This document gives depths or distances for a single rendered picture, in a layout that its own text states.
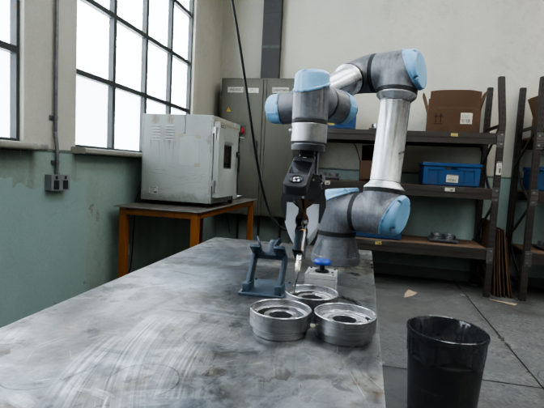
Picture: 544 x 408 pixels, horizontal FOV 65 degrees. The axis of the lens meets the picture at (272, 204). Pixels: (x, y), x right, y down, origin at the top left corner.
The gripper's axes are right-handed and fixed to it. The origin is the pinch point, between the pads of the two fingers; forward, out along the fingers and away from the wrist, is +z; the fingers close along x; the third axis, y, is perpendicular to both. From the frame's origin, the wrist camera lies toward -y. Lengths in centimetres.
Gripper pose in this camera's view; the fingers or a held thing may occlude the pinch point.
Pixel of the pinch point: (301, 239)
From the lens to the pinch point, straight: 90.8
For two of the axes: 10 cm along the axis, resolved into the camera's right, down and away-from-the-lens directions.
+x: -9.7, -0.7, 2.3
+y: 2.3, -0.7, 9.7
